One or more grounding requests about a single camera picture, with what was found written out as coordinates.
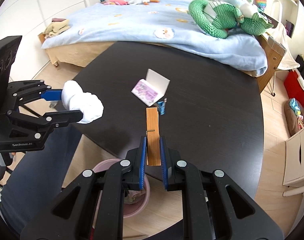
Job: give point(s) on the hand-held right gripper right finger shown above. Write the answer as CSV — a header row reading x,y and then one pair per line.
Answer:
x,y
163,162

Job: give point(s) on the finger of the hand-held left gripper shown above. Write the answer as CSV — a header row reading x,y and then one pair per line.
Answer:
x,y
52,95
62,118

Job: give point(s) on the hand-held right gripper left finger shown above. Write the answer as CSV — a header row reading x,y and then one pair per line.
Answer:
x,y
142,162

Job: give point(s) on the white sock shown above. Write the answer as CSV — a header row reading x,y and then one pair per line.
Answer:
x,y
89,107

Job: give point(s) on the wooden clothespin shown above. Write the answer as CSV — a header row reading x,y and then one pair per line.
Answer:
x,y
153,125

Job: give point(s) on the pink waste bin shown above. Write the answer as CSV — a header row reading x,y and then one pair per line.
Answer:
x,y
143,205

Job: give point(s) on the crumpled clear plastic wrap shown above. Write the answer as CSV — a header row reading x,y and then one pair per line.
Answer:
x,y
134,197

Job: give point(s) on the blue binder clip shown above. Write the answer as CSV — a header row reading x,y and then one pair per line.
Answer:
x,y
162,108

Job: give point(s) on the person's left leg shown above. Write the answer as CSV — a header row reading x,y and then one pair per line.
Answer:
x,y
42,175

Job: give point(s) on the white wardrobe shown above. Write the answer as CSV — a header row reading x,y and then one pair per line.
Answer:
x,y
29,10

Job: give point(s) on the folded beige towels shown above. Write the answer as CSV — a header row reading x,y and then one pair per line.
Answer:
x,y
55,28

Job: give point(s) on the white card box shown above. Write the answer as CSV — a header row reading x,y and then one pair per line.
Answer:
x,y
158,81

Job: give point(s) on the light blue printed blanket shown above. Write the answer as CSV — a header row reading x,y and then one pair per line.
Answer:
x,y
132,27

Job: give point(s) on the pink plush toy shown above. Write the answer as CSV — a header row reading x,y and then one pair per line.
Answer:
x,y
117,1

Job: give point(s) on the white duck plush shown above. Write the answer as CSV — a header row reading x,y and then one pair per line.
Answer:
x,y
142,0

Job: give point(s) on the brown cushion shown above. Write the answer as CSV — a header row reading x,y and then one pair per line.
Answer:
x,y
291,120

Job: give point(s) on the white pole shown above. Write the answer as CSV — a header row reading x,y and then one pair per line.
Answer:
x,y
295,192

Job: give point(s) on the white cabinet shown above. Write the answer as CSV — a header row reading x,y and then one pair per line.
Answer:
x,y
299,160

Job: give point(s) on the green dragon plush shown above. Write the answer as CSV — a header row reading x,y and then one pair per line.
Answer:
x,y
209,22

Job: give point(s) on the red cooler box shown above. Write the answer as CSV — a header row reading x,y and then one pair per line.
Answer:
x,y
293,83

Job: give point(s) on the beige folding chair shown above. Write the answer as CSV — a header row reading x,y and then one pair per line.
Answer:
x,y
288,60

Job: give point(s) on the black printed bag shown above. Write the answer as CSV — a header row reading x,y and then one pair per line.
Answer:
x,y
270,20

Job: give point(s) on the rainbow pop bag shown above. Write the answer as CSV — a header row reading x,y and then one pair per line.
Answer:
x,y
260,2

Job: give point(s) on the wooden bed frame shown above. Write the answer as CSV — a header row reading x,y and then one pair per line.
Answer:
x,y
274,62

